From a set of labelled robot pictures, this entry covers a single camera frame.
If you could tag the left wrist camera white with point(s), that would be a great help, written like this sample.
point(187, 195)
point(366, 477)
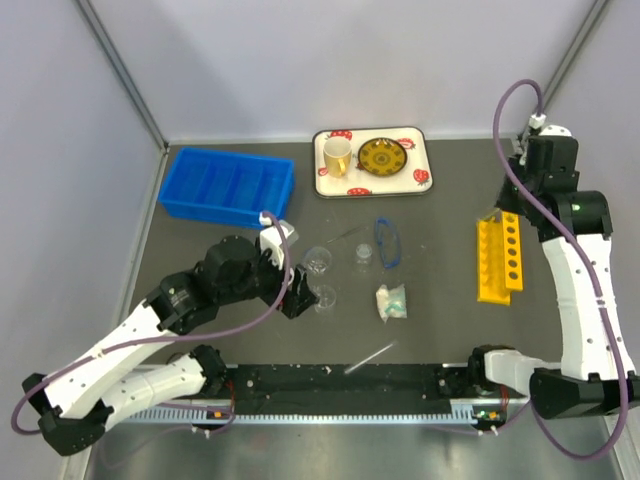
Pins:
point(270, 239)

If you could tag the blue plastic compartment bin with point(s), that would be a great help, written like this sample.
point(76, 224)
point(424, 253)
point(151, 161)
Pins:
point(227, 188)

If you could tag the strawberry pattern white tray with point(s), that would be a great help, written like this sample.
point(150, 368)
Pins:
point(415, 178)

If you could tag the round glass flask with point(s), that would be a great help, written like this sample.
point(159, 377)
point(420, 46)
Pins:
point(317, 260)

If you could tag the blue frame safety goggles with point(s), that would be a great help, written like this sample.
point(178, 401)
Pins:
point(388, 242)

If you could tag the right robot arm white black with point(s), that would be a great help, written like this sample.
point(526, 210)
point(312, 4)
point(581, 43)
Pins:
point(594, 358)

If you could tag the yellow black patterned plate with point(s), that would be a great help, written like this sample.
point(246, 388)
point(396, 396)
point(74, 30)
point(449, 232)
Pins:
point(382, 157)

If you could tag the small glass beaker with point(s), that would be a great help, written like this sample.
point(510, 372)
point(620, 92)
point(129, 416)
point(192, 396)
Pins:
point(363, 257)

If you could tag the yellow test tube rack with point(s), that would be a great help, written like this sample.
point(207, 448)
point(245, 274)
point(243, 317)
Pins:
point(499, 260)

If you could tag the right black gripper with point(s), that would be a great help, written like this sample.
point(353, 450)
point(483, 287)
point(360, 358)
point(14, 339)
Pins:
point(504, 201)

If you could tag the clear glass beaker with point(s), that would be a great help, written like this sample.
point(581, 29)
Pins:
point(326, 299)

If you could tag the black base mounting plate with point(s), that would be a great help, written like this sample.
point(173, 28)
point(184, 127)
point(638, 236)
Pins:
point(374, 389)

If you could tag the plastic bag with gloves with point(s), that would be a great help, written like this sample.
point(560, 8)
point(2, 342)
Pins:
point(391, 302)

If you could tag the yellow ceramic mug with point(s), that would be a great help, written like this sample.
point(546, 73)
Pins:
point(337, 154)

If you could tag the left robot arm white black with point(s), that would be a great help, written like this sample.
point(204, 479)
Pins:
point(162, 350)

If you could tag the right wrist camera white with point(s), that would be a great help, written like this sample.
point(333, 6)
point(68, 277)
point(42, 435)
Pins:
point(538, 125)

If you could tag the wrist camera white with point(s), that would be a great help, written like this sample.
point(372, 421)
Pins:
point(538, 125)
point(270, 239)

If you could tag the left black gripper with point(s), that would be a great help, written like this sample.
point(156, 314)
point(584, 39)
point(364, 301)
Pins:
point(300, 296)

